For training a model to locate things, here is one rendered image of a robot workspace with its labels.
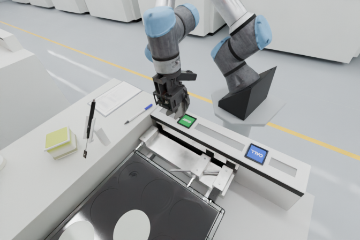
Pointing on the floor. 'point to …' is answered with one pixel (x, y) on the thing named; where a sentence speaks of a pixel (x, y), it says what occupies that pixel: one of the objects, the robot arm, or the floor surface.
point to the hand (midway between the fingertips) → (180, 114)
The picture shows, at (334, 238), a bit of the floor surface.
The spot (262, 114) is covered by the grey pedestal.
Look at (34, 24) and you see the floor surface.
